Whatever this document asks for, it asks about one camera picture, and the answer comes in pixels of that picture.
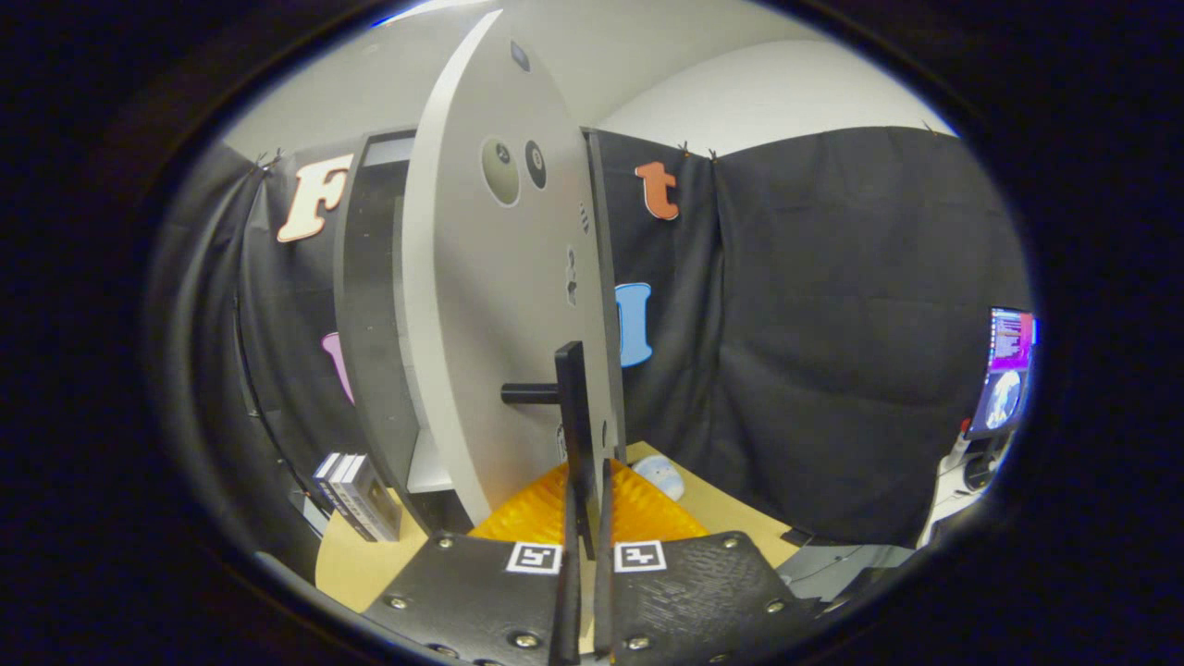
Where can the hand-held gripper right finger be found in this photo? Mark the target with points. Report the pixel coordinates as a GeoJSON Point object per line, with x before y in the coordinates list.
{"type": "Point", "coordinates": [603, 601]}

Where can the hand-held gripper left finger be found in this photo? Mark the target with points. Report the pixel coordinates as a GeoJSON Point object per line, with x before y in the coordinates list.
{"type": "Point", "coordinates": [566, 601]}

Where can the pale blue rounded object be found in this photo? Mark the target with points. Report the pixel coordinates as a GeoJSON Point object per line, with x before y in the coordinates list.
{"type": "Point", "coordinates": [661, 476]}

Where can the grey book set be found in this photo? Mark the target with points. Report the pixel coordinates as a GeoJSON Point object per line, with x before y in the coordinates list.
{"type": "Point", "coordinates": [361, 499]}

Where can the dark grey cabinet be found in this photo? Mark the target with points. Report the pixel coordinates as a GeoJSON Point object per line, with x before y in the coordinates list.
{"type": "Point", "coordinates": [365, 324]}

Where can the white side desk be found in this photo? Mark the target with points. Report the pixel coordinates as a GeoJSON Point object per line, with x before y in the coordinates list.
{"type": "Point", "coordinates": [943, 504]}

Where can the black backdrop cloth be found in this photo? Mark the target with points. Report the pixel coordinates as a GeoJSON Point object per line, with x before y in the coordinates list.
{"type": "Point", "coordinates": [832, 324]}

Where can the computer monitor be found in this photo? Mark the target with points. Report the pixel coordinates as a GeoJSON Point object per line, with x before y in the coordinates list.
{"type": "Point", "coordinates": [1008, 370]}

